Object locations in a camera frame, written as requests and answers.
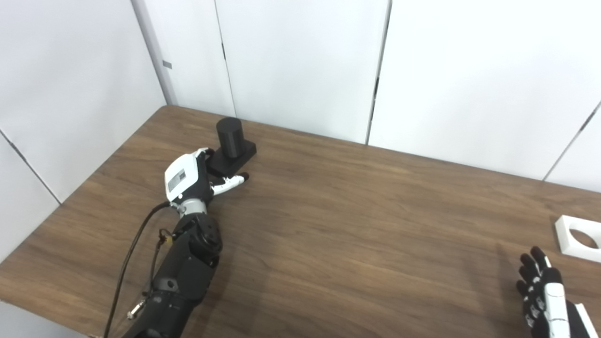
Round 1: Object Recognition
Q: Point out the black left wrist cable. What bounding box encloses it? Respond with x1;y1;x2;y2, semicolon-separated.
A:
103;202;172;338

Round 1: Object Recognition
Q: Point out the white square piece with hole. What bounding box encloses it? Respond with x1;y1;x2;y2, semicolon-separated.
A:
555;215;601;263

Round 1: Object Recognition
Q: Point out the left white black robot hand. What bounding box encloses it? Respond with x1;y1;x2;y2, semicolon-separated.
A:
164;147;250;205

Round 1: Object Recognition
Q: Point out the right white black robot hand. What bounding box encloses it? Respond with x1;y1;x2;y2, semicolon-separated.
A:
516;246;601;338

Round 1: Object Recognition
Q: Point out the black peg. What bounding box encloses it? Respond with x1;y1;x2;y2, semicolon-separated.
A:
207;117;257;178

